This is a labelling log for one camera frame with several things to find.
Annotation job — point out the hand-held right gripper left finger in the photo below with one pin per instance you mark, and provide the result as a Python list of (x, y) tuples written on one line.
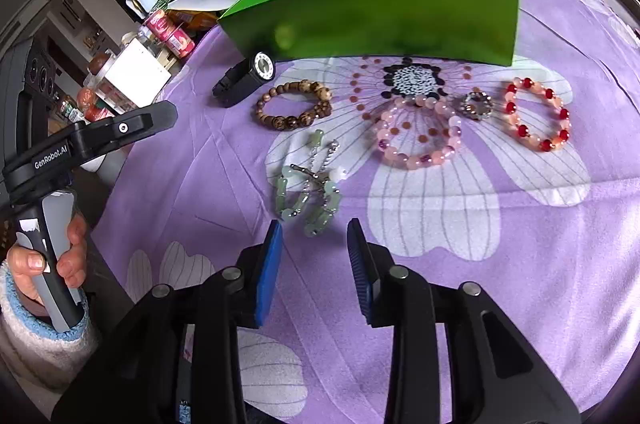
[(267, 274)]

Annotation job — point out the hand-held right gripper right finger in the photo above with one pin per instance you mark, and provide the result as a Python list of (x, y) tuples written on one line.
[(357, 269)]

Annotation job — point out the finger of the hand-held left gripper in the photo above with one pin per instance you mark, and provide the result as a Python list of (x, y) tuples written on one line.
[(122, 128)]

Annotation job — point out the black wristwatch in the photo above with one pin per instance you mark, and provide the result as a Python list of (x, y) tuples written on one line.
[(240, 83)]

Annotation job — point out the person's left forearm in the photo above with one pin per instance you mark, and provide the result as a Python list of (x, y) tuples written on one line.
[(35, 354)]

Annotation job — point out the person's left hand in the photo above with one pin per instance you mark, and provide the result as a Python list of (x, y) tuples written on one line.
[(75, 249)]

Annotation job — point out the red packet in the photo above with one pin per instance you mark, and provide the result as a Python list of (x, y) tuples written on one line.
[(92, 103)]

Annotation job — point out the white box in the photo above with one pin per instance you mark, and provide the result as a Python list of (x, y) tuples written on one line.
[(135, 73)]

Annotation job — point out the pink snack can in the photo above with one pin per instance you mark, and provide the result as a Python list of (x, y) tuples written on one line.
[(172, 34)]

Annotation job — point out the orange packet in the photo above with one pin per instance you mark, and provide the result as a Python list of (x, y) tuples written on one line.
[(195, 18)]

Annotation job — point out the purple floral tablecloth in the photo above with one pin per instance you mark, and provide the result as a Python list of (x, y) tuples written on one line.
[(500, 279)]

